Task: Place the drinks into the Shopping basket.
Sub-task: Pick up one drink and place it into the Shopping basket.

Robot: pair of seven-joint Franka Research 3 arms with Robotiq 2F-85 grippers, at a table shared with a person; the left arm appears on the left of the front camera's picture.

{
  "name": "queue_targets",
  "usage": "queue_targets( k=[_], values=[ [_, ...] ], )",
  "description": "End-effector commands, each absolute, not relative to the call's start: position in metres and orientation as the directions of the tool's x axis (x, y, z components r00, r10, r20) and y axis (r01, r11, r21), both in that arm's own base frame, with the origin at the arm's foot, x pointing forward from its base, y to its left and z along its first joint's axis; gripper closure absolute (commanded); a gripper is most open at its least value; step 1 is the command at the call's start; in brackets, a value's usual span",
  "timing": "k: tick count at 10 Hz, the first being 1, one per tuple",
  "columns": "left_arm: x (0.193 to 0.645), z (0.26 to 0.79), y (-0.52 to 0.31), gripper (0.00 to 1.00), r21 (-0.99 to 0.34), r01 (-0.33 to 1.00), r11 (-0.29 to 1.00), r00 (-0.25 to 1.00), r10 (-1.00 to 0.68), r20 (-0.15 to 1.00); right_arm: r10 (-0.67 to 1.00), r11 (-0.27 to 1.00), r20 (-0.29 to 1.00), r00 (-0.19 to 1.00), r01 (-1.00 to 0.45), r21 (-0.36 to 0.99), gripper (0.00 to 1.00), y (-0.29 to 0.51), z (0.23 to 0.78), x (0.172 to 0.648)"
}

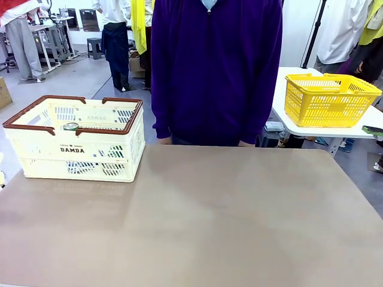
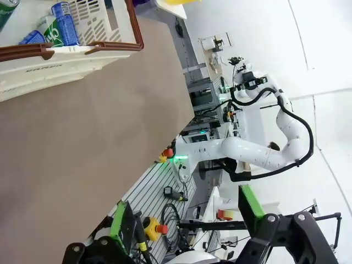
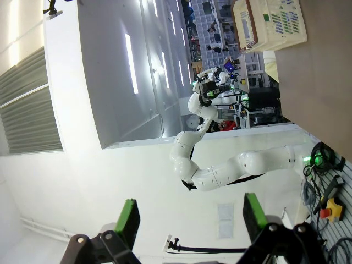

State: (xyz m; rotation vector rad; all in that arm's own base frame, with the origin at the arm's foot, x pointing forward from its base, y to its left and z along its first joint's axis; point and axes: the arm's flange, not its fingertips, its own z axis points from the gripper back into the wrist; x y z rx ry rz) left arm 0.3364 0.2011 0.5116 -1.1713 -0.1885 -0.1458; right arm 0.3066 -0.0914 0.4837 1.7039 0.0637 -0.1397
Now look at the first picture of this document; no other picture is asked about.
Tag large cardboard box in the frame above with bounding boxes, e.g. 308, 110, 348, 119
0, 77, 13, 110

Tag blue drink can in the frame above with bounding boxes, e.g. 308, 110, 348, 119
66, 160, 97, 175

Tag white side table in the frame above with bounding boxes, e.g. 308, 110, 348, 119
270, 66, 383, 157

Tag dark green phone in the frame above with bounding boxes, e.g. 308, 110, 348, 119
361, 124, 383, 136

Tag black tripod pole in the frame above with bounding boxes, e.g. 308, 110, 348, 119
300, 0, 327, 69

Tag cream shopping basket brown handles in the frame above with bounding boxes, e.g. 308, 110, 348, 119
2, 94, 147, 183

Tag person in white shirt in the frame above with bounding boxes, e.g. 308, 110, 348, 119
313, 0, 372, 74

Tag white tissue pack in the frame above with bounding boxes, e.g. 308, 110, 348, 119
264, 121, 285, 133

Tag brown cardboard box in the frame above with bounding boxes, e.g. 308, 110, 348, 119
128, 50, 146, 79

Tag white background desk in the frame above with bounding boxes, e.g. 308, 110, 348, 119
28, 16, 79, 72

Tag person in lime vest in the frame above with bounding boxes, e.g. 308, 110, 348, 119
338, 0, 383, 84

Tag person in purple hoodie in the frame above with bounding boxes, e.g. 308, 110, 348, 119
150, 0, 284, 147

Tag yellow plastic basket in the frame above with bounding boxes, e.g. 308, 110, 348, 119
284, 73, 383, 129

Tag black wall panel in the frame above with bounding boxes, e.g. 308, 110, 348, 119
59, 8, 80, 31
79, 8, 100, 32

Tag person white shirt navy skirt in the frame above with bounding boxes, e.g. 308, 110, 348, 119
91, 0, 135, 92

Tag person in bright yellow vest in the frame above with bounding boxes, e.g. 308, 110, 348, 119
130, 0, 154, 91

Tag person in grey trousers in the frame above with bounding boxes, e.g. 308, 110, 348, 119
0, 0, 45, 83

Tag grey plastic stool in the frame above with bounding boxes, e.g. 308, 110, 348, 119
86, 37, 105, 60

